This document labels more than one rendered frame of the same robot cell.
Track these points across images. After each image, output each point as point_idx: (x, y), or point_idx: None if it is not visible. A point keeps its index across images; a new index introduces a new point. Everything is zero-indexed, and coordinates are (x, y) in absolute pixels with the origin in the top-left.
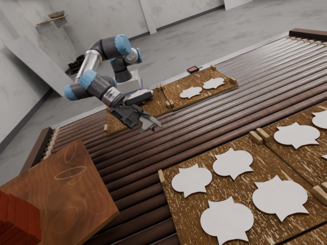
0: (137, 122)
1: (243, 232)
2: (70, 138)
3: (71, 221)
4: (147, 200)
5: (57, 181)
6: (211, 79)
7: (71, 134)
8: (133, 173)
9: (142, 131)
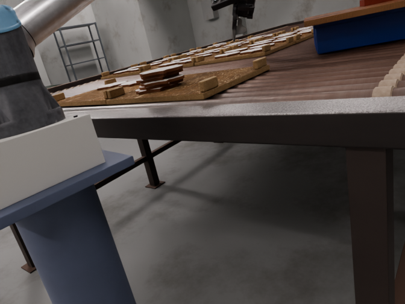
0: (241, 19)
1: (262, 44)
2: (337, 72)
3: (335, 11)
4: (287, 50)
5: (345, 11)
6: (102, 87)
7: (331, 76)
8: (280, 56)
9: (243, 31)
